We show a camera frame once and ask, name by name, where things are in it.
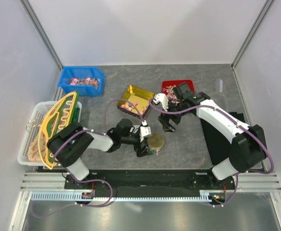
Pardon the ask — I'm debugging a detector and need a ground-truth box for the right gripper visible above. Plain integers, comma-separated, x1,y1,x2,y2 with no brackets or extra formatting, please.
158,98,187,133

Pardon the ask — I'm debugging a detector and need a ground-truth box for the clear glass jar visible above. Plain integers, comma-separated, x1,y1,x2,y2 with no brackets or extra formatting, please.
150,147,162,155

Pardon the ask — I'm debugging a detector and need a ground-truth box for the round wooden jar lid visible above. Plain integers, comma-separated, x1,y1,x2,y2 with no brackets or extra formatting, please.
147,132,164,150

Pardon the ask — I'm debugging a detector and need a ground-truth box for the gold tin of star candies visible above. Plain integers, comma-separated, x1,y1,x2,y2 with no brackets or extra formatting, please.
117,85,155,119

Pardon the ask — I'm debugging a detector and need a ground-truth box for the blue plastic bin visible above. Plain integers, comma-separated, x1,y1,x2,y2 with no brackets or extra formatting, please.
58,66,105,98

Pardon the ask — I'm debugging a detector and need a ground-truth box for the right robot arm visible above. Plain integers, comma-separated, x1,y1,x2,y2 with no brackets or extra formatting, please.
150,83,269,190

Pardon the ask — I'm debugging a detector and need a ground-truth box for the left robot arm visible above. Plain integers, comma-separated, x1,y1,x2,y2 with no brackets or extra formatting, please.
47,119,152,189

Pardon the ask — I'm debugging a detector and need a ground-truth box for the red tray of lollipops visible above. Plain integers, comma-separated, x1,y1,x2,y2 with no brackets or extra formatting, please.
161,79,195,103

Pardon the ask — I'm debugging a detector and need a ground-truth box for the black cloth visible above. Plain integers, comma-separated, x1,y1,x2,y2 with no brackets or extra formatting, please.
200,111,263,167

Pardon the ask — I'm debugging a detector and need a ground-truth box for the white plastic basket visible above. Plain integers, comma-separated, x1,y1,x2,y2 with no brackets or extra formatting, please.
17,101,82,166

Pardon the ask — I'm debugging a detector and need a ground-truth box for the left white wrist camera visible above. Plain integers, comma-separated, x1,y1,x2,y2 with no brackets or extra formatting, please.
139,120,152,142

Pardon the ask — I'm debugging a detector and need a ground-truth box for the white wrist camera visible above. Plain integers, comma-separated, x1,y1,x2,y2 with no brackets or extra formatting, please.
139,120,152,142
152,93,169,111

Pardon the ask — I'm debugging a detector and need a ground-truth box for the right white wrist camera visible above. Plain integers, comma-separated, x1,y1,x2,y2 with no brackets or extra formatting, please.
152,93,169,111

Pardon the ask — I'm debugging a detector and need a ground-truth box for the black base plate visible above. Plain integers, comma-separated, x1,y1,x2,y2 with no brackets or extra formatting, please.
64,169,235,197

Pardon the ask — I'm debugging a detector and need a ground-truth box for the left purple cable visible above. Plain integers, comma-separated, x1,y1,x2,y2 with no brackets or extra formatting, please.
52,98,147,169

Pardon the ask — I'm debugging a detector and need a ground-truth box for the purple cable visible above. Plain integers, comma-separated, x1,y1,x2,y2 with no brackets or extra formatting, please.
148,97,275,174
52,98,147,169

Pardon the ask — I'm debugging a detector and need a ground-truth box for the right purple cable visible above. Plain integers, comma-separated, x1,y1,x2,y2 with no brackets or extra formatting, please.
148,97,275,174

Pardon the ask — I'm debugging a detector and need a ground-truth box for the slotted cable duct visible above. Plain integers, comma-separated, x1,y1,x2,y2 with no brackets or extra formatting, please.
31,191,212,202

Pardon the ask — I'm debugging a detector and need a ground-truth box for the yellow green wire hanger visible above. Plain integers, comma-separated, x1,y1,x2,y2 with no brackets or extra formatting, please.
37,91,79,170

